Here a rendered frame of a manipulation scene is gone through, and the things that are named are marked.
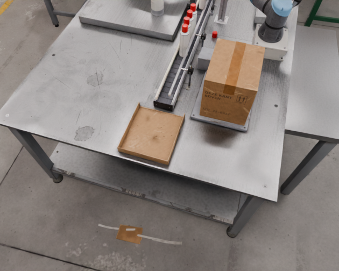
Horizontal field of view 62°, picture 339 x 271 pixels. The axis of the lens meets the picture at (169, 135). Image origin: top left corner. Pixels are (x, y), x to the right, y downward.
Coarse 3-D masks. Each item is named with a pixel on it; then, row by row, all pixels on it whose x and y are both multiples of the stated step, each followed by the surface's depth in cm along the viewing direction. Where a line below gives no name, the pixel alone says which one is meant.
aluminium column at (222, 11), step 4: (224, 0) 185; (220, 4) 187; (224, 4) 187; (220, 8) 190; (224, 8) 189; (220, 12) 192; (224, 12) 191; (220, 16) 194; (224, 16) 193; (220, 20) 197
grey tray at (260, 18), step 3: (258, 9) 202; (258, 12) 200; (261, 12) 200; (258, 15) 199; (261, 15) 198; (264, 15) 198; (255, 18) 192; (258, 18) 191; (261, 18) 191; (264, 18) 190; (255, 21) 194; (258, 21) 193; (261, 21) 192; (264, 21) 192
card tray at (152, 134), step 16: (144, 112) 154; (160, 112) 154; (128, 128) 147; (144, 128) 149; (160, 128) 149; (176, 128) 149; (128, 144) 143; (144, 144) 143; (160, 144) 143; (160, 160) 136
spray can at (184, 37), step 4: (184, 24) 155; (184, 28) 155; (180, 32) 158; (184, 32) 157; (188, 32) 158; (180, 36) 159; (184, 36) 158; (188, 36) 159; (180, 40) 162; (184, 40) 160; (188, 40) 162; (180, 44) 164; (184, 44) 162; (180, 48) 166; (184, 48) 165; (180, 52) 168; (184, 52) 167; (180, 56) 171
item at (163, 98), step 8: (208, 8) 202; (200, 24) 188; (192, 48) 175; (176, 56) 171; (176, 64) 168; (184, 64) 168; (176, 72) 164; (168, 80) 161; (168, 88) 158; (176, 88) 158; (160, 96) 154; (168, 96) 154; (168, 104) 152
